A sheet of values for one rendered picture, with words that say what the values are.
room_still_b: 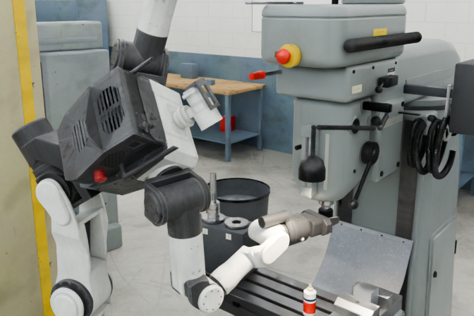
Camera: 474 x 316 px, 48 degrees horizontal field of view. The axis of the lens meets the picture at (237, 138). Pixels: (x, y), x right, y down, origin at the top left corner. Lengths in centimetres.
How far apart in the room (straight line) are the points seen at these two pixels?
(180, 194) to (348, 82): 53
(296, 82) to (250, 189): 250
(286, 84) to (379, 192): 68
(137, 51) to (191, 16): 622
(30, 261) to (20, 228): 21
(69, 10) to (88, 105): 739
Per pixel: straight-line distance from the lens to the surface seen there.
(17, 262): 309
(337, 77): 147
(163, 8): 149
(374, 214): 208
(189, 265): 141
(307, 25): 139
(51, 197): 161
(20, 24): 286
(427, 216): 205
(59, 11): 899
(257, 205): 362
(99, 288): 176
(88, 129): 139
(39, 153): 162
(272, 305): 189
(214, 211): 202
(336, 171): 157
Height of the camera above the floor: 189
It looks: 14 degrees down
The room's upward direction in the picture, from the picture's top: straight up
